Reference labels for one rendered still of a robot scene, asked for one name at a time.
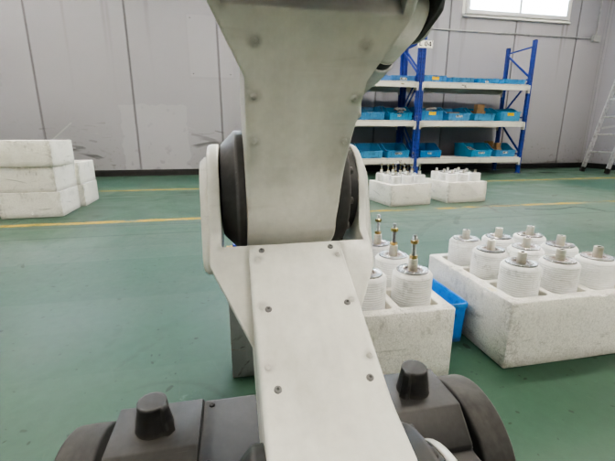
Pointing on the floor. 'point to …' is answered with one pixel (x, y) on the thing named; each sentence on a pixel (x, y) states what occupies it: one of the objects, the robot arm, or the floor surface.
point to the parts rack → (448, 121)
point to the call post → (240, 349)
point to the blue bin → (452, 305)
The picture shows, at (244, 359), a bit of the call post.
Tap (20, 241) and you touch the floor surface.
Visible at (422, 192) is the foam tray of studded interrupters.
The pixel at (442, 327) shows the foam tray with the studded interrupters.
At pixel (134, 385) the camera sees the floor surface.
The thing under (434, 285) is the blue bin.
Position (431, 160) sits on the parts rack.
